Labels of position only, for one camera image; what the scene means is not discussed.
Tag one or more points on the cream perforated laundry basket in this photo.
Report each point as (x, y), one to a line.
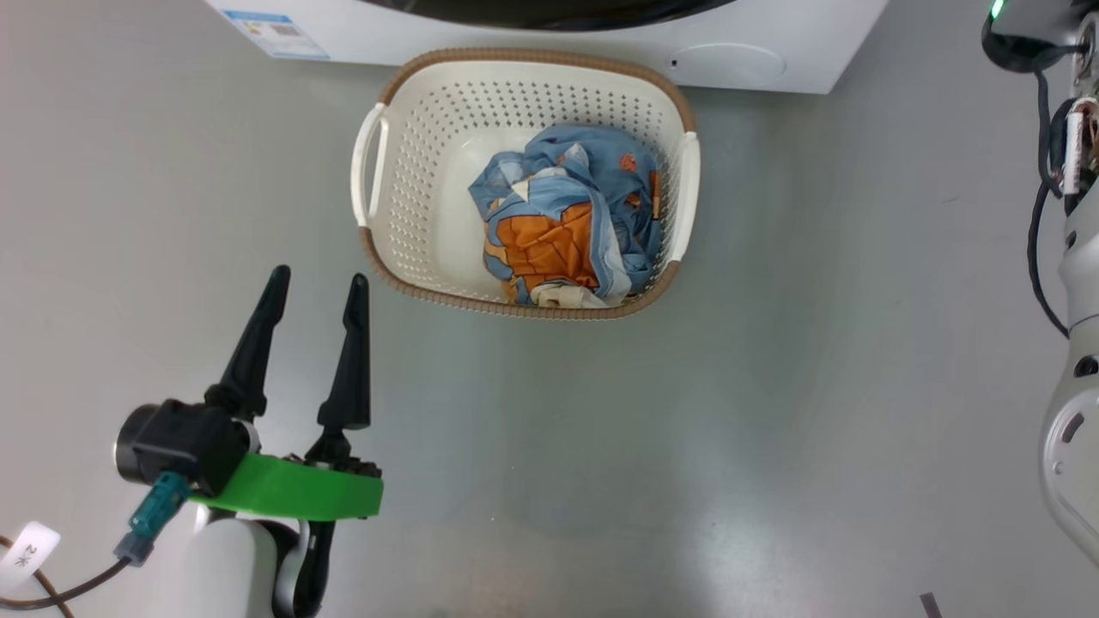
(429, 172)

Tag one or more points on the light blue orange garment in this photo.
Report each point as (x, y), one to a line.
(549, 245)

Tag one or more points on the grey floor tape mark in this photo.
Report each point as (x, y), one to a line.
(932, 606)

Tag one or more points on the white front-load washing machine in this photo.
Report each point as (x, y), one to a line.
(773, 26)

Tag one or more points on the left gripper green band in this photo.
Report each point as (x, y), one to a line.
(283, 489)

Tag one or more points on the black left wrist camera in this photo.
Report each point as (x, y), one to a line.
(189, 442)

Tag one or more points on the blue energy label sticker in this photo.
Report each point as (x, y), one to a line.
(275, 34)

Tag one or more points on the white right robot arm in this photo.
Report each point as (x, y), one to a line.
(1077, 446)

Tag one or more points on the dark blue printed garment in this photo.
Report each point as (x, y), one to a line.
(614, 172)

